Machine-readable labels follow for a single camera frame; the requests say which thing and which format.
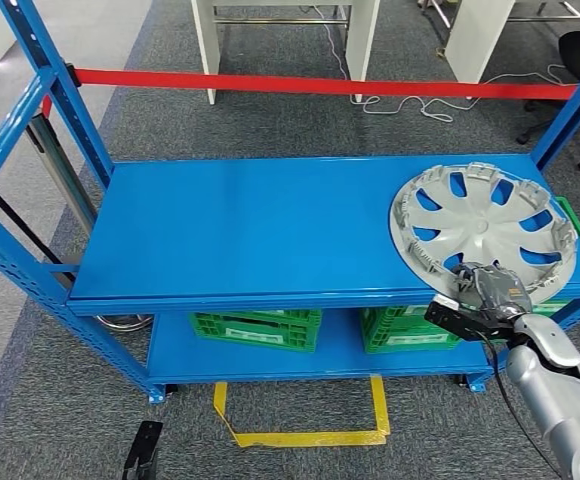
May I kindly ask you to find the blue metal shelf rack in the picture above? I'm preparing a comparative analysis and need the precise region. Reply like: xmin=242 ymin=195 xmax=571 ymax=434
xmin=0 ymin=0 xmax=580 ymax=404

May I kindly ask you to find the black barrier belt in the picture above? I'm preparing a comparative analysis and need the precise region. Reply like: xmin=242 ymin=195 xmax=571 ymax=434
xmin=0 ymin=187 xmax=79 ymax=273

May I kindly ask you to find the white desk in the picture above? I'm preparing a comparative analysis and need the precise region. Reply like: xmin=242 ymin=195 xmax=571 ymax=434
xmin=190 ymin=0 xmax=381 ymax=106
xmin=445 ymin=0 xmax=580 ymax=84

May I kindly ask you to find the chrome stanchion post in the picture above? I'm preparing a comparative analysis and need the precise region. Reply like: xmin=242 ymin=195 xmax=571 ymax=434
xmin=24 ymin=112 xmax=153 ymax=333

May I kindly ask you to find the white floor cable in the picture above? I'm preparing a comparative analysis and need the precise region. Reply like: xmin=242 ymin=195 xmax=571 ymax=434
xmin=315 ymin=5 xmax=568 ymax=125

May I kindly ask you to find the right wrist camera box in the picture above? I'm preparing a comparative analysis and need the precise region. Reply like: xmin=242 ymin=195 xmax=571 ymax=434
xmin=424 ymin=294 xmax=521 ymax=346

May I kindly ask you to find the silver plastic wheel cover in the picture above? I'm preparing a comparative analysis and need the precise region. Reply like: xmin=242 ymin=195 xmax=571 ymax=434
xmin=389 ymin=162 xmax=579 ymax=309

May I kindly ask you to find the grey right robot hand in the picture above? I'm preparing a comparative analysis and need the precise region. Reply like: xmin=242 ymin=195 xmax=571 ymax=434
xmin=452 ymin=261 xmax=534 ymax=319

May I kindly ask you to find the red barrier belt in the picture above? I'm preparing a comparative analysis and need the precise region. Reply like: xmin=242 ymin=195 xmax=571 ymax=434
xmin=42 ymin=66 xmax=580 ymax=119

